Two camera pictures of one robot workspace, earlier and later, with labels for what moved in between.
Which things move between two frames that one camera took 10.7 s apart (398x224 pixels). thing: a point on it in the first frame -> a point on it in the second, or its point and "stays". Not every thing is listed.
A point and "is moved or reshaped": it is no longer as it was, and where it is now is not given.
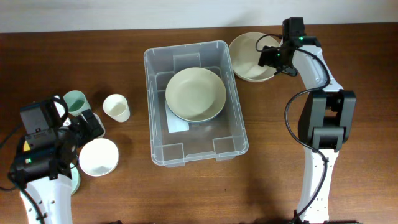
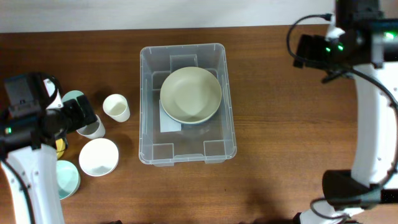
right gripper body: x=273 y=58 -> x=320 y=54
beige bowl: x=196 y=94 is moved or reshaped
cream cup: x=116 y=106 stays
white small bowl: x=98 y=157 stays
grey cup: x=98 y=129 stays
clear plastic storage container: x=224 y=137 is moved or reshaped
